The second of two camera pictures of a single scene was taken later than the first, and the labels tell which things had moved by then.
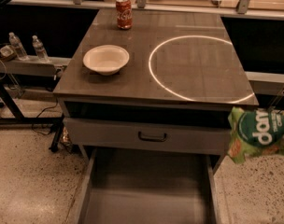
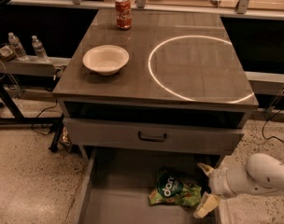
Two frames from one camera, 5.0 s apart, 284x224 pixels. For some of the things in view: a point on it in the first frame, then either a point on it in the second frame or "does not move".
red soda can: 124,12 does not move
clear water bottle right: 39,49 does not move
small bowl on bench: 7,52 does not move
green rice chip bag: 257,133 to 170,189
